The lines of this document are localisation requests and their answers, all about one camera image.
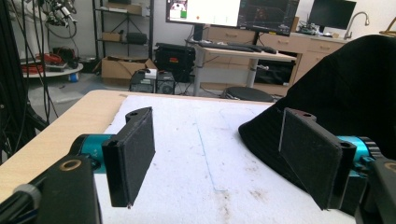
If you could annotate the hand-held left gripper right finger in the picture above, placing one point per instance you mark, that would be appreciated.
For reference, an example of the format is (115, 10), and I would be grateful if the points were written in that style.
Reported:
(311, 155)

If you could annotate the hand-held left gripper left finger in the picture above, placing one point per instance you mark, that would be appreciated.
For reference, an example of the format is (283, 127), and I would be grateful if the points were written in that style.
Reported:
(130, 161)

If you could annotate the black cloth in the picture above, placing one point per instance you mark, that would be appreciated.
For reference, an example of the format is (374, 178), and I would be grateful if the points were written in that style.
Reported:
(345, 77)

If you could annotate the white foam mat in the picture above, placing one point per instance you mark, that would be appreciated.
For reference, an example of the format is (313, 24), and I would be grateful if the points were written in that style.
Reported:
(193, 161)

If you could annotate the small black computer case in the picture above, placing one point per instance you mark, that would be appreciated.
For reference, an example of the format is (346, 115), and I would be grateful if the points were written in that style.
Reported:
(152, 83)

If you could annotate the open cardboard box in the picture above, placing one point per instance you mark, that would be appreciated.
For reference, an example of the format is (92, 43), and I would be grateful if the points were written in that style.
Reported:
(120, 70)

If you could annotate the black hard case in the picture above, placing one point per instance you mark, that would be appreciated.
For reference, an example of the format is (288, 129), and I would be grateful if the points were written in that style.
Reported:
(174, 62)

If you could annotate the wooden standing desk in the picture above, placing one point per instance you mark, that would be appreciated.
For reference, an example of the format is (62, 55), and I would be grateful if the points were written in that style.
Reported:
(311, 46)

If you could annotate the wooden desk with grey legs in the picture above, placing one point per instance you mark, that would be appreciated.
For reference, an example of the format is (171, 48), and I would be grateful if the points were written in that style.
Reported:
(249, 55)

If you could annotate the round white table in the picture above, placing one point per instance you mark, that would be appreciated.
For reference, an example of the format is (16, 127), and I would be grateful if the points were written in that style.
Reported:
(53, 72)

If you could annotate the black metal shelf rack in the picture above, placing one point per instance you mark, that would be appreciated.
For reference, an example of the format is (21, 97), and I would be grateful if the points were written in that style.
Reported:
(124, 37)

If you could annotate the black keyboard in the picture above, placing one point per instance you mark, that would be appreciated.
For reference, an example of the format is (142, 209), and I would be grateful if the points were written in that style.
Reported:
(230, 47)

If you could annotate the metal faucet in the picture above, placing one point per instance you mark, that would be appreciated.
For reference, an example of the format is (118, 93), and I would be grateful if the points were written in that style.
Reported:
(355, 18)

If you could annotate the small black monitor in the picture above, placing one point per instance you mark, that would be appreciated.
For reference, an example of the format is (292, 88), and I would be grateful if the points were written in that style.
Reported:
(331, 12)

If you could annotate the black metal stand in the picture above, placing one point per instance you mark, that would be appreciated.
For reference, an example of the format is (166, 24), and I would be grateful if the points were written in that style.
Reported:
(12, 77)

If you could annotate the monitor with dark screen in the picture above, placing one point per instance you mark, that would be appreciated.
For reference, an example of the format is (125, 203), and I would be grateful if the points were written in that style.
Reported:
(267, 15)

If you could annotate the monitor with white screen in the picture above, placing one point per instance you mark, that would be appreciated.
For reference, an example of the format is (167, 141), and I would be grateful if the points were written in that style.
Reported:
(214, 11)

